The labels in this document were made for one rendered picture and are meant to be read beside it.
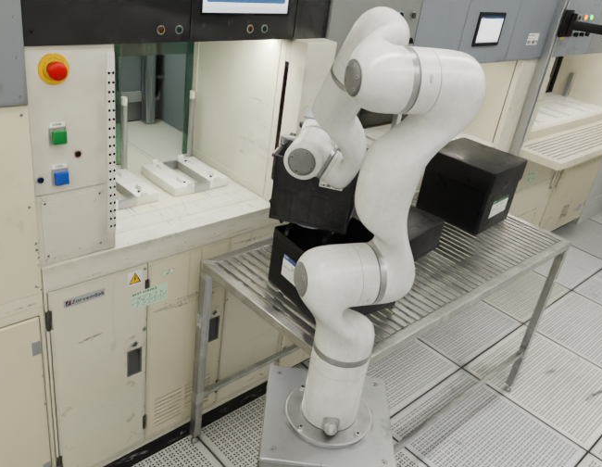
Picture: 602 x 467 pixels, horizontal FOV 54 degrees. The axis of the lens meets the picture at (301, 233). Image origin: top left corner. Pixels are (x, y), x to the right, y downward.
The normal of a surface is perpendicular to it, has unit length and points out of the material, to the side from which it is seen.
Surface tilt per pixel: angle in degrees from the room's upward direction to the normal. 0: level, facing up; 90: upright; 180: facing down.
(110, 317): 90
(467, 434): 0
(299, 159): 89
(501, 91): 90
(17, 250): 90
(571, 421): 0
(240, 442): 0
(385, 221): 104
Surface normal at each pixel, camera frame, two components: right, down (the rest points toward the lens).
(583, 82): -0.72, 0.23
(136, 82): 0.68, 0.42
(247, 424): 0.14, -0.87
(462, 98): 0.34, 0.57
